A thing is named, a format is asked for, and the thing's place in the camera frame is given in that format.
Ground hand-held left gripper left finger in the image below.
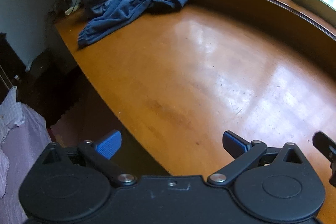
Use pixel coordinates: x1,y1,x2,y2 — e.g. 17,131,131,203
39,130,137,186

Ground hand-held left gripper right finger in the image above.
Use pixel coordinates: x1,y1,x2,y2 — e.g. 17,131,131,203
207,131,305,187

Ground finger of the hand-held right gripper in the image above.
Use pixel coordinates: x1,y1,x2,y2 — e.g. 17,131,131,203
312,132,336,185

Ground dark blue pants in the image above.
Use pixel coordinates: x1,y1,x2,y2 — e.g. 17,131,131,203
77,0,191,50

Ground foam floor mat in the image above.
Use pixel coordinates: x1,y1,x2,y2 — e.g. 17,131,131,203
50,102,124,147

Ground dark wooden cabinet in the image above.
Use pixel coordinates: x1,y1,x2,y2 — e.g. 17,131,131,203
0,27,79,132

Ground white quilted cloth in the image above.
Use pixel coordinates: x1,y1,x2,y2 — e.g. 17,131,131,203
0,86,25,140

